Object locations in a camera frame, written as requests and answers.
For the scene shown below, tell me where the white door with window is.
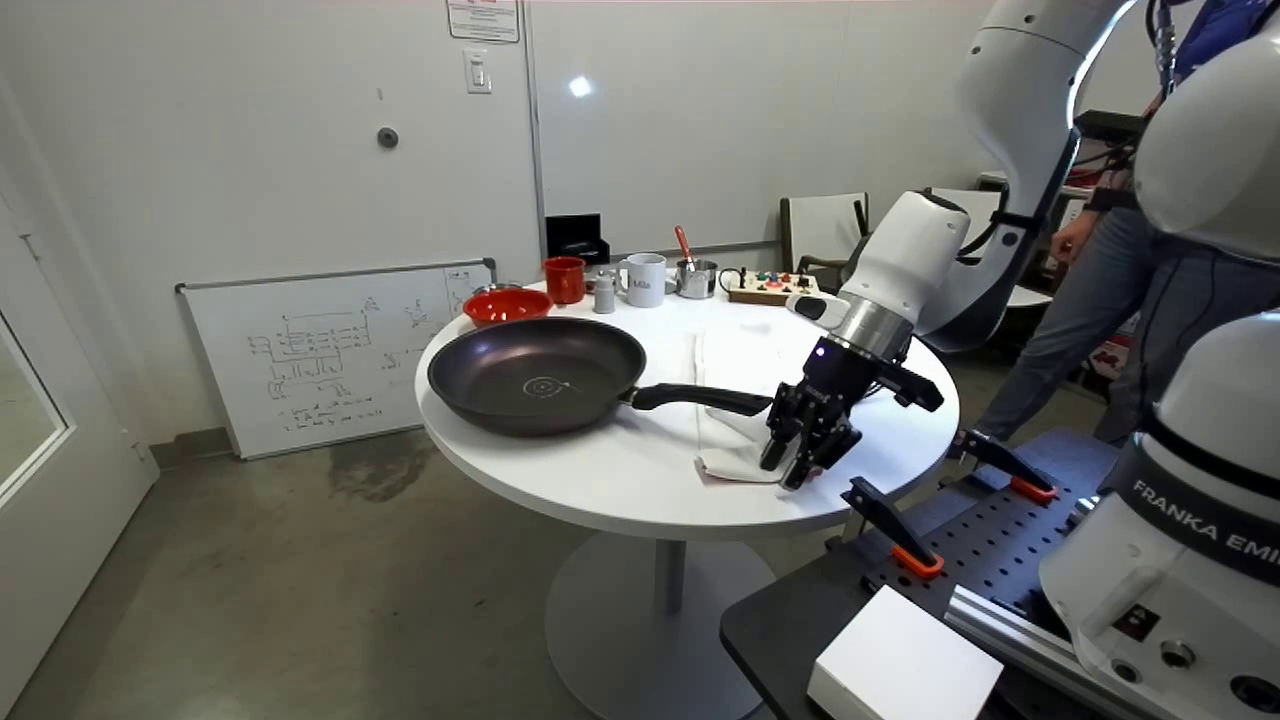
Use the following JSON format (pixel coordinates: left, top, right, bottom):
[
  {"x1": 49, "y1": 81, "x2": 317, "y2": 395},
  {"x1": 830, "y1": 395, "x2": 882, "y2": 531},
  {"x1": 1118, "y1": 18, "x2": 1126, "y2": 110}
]
[{"x1": 0, "y1": 196, "x2": 163, "y2": 720}]

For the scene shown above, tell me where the black robot cart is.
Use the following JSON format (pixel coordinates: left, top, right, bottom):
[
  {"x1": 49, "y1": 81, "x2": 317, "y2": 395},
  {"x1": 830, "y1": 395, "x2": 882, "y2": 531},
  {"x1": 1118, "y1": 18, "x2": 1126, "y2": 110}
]
[{"x1": 720, "y1": 428, "x2": 1280, "y2": 720}]

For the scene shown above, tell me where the small grey metal cup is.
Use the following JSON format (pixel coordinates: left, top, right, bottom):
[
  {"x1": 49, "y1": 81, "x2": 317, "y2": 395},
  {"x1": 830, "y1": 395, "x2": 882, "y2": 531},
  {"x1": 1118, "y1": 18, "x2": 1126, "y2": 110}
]
[{"x1": 588, "y1": 265, "x2": 622, "y2": 321}]

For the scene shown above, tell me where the black clamp with orange grip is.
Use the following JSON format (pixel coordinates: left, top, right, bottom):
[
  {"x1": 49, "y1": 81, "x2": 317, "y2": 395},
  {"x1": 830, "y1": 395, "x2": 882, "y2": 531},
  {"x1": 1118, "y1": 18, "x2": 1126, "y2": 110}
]
[
  {"x1": 954, "y1": 425, "x2": 1065, "y2": 509},
  {"x1": 840, "y1": 471, "x2": 953, "y2": 587}
]

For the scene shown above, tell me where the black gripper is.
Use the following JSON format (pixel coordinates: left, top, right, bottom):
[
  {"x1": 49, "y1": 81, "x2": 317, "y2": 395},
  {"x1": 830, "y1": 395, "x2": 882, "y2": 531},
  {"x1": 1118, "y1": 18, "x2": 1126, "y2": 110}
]
[{"x1": 754, "y1": 339, "x2": 888, "y2": 491}]

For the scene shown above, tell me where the white box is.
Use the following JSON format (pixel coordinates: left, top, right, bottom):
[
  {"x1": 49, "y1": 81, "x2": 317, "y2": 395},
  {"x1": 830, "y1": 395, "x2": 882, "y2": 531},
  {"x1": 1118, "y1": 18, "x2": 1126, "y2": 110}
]
[{"x1": 804, "y1": 584, "x2": 1007, "y2": 720}]

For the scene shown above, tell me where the white wall switch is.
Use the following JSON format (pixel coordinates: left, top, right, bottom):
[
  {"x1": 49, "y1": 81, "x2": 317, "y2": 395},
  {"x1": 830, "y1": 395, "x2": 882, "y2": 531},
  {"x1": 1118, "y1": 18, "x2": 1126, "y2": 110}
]
[{"x1": 461, "y1": 49, "x2": 500, "y2": 100}]

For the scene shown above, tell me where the red cup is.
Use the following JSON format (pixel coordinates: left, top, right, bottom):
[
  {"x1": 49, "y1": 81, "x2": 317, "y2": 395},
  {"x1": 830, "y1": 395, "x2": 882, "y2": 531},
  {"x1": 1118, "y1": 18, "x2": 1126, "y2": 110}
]
[{"x1": 538, "y1": 252, "x2": 591, "y2": 310}]

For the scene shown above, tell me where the black frying pan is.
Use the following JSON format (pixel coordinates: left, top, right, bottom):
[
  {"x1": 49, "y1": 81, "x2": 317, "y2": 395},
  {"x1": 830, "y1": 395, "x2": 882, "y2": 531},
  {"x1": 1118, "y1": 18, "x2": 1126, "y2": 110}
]
[{"x1": 425, "y1": 314, "x2": 780, "y2": 442}]

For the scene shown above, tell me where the white towel with red stripes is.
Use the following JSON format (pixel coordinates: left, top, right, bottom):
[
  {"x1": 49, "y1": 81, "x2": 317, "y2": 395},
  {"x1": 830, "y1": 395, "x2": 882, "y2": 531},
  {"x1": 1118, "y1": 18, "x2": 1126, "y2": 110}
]
[{"x1": 683, "y1": 310, "x2": 806, "y2": 489}]

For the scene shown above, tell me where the wall sign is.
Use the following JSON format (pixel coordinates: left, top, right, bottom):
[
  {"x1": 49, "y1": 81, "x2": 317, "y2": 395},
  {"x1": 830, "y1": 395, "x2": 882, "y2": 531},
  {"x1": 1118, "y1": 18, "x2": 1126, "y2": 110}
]
[{"x1": 438, "y1": 0, "x2": 525, "y2": 49}]

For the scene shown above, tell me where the black wall tray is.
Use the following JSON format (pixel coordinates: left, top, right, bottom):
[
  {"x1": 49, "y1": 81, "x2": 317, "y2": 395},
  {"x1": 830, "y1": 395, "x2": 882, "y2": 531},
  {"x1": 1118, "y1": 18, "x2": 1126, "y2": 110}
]
[{"x1": 538, "y1": 213, "x2": 615, "y2": 266}]

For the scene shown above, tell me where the red bowl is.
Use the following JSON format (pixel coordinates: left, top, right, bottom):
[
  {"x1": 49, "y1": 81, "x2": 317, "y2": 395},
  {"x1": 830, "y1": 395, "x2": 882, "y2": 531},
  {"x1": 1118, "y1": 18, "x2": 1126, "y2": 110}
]
[{"x1": 461, "y1": 283, "x2": 554, "y2": 330}]

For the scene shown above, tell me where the wooden shape puzzle board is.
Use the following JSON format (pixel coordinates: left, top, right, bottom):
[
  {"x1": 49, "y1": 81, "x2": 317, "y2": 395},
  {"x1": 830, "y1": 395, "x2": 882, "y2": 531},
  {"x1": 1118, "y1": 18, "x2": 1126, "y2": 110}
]
[{"x1": 720, "y1": 266, "x2": 822, "y2": 309}]

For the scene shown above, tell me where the white mug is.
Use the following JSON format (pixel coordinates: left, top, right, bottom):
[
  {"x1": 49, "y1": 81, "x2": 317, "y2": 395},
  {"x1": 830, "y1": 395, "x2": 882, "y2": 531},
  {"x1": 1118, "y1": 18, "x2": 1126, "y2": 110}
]
[{"x1": 615, "y1": 252, "x2": 672, "y2": 310}]

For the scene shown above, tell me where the person in blue shirt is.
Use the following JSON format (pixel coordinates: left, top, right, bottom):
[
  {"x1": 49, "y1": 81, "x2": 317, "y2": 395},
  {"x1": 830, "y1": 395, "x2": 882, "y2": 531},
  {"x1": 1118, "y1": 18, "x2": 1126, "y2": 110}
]
[{"x1": 970, "y1": 0, "x2": 1280, "y2": 453}]

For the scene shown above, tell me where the round white table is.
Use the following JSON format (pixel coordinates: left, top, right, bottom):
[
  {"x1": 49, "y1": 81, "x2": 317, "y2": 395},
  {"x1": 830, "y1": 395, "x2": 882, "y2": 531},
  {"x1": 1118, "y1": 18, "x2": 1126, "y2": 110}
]
[{"x1": 412, "y1": 283, "x2": 962, "y2": 720}]

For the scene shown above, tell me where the whiteboard leaning on wall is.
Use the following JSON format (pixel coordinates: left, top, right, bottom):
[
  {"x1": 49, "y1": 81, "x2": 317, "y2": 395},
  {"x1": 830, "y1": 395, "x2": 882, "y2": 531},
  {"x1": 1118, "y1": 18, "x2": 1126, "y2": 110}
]
[{"x1": 174, "y1": 256, "x2": 500, "y2": 463}]

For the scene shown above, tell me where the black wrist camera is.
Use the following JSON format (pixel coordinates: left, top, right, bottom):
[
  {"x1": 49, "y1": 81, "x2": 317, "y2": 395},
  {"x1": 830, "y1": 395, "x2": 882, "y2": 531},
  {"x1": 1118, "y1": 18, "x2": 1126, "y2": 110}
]
[{"x1": 876, "y1": 356, "x2": 948, "y2": 414}]

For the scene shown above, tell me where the silver rail on cart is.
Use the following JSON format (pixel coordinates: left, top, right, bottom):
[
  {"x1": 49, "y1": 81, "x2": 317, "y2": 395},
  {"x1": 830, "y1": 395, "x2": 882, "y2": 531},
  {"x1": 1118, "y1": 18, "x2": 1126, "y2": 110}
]
[{"x1": 938, "y1": 579, "x2": 1111, "y2": 689}]

